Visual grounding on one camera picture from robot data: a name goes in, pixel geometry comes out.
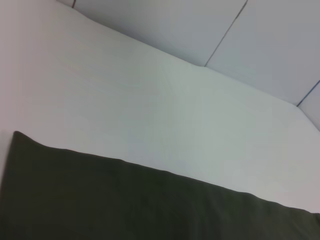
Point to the dark green t-shirt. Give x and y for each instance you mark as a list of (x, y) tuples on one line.
[(125, 200)]

